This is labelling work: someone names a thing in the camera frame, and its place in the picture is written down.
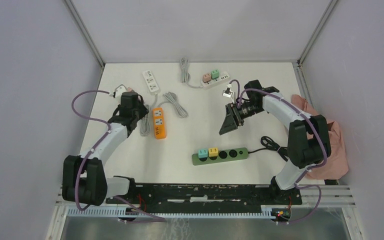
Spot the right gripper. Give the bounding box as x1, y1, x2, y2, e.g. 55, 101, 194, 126
219, 101, 265, 135

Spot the green power strip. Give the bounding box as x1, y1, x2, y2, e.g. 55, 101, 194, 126
191, 147, 249, 166

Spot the orange power strip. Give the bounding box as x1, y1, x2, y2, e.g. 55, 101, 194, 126
151, 107, 167, 140

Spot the yellow USB adapter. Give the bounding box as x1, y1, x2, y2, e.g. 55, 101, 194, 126
208, 147, 219, 158

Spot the white power strip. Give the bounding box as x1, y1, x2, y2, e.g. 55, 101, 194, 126
200, 71, 231, 89
142, 70, 161, 96

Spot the teal USB adapter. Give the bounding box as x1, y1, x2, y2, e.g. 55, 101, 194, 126
197, 148, 209, 160

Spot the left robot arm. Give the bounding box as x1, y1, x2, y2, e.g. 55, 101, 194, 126
62, 91, 149, 211

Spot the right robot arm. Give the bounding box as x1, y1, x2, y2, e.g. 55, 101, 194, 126
219, 80, 332, 204

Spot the green adapter on far strip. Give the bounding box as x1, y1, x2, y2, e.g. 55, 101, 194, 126
210, 69, 220, 80

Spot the pink cloth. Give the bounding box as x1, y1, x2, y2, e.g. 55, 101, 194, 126
291, 94, 349, 180

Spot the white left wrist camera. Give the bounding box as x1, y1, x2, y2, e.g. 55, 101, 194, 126
113, 84, 129, 99

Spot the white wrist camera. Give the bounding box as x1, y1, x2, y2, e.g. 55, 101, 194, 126
113, 84, 129, 99
222, 83, 236, 102

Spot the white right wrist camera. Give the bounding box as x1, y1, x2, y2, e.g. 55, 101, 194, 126
222, 83, 236, 102

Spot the grey coiled orange strip cable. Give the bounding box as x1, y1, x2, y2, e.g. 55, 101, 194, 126
162, 91, 189, 119

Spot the black green strip cable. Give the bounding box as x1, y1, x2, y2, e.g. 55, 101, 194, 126
247, 135, 291, 163

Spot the grey far strip cable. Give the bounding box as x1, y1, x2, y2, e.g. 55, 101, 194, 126
179, 56, 203, 90

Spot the black mounting base plate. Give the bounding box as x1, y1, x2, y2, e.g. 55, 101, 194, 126
123, 183, 303, 214

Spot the white slotted cable duct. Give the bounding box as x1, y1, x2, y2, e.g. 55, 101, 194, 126
67, 206, 275, 220

